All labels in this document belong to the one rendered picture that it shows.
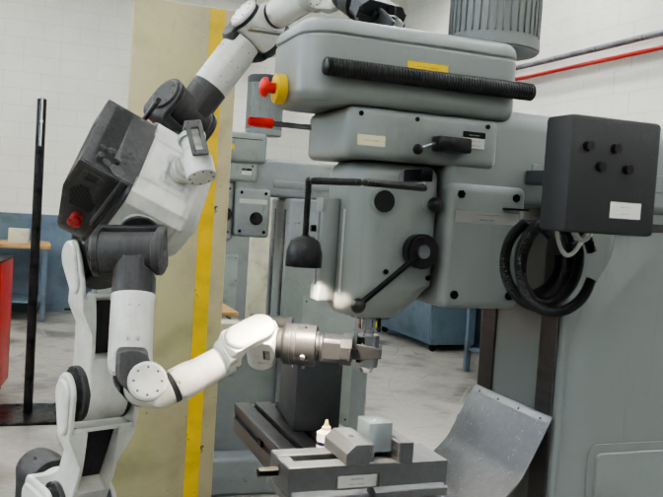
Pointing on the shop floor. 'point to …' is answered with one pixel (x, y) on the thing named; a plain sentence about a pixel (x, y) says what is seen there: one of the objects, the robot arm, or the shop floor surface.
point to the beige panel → (181, 263)
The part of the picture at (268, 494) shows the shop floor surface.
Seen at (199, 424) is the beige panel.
